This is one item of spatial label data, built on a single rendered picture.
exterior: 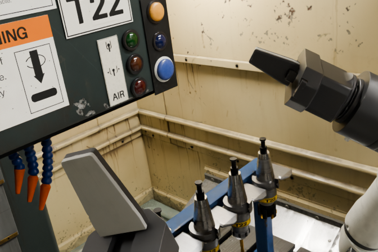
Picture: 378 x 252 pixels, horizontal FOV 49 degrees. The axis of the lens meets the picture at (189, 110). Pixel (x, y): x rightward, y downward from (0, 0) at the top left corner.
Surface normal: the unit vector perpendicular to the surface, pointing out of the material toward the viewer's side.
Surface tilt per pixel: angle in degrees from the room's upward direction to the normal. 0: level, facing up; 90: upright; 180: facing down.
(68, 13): 90
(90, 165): 101
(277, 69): 90
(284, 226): 24
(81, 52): 90
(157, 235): 16
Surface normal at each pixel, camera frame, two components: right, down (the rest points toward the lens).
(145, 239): -0.36, -0.81
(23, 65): 0.72, 0.17
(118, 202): -0.14, 0.54
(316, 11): -0.68, 0.34
